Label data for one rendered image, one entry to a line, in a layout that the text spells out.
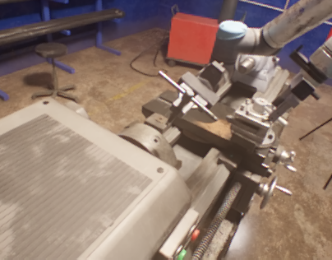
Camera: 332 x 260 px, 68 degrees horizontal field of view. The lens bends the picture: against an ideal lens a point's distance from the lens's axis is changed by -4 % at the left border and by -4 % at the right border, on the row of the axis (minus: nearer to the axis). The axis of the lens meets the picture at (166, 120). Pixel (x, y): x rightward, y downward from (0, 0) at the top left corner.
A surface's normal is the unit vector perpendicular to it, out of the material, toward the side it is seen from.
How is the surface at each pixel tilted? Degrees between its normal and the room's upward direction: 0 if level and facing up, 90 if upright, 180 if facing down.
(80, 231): 0
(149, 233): 45
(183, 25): 90
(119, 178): 0
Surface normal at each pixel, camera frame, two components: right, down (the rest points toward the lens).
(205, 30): -0.22, 0.55
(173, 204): 0.68, -0.28
